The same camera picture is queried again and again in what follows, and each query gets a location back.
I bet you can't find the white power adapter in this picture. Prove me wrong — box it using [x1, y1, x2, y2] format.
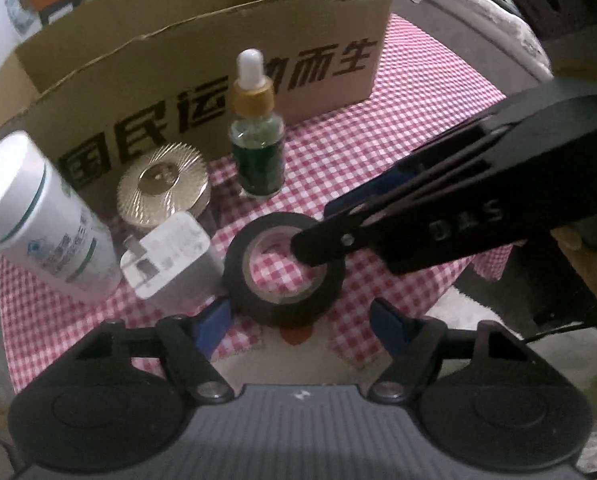
[120, 211, 224, 315]

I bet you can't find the gold lid dark jar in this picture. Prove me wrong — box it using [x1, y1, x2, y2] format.
[116, 142, 212, 232]

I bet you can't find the white supplement bottle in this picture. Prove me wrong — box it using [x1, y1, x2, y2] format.
[0, 131, 122, 302]

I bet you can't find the black electrical tape roll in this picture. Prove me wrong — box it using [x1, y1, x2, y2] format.
[224, 212, 345, 328]

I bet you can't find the green dropper bottle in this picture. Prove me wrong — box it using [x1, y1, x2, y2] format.
[229, 49, 284, 197]

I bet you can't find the person's right hand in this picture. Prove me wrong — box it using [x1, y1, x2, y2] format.
[551, 226, 597, 299]

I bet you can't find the quilted mattress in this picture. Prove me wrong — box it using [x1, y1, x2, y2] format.
[393, 0, 551, 94]

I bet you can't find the pink checkered tablecloth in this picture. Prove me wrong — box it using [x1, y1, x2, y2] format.
[0, 16, 510, 389]

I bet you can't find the brown cardboard box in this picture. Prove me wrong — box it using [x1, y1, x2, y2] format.
[0, 0, 392, 216]

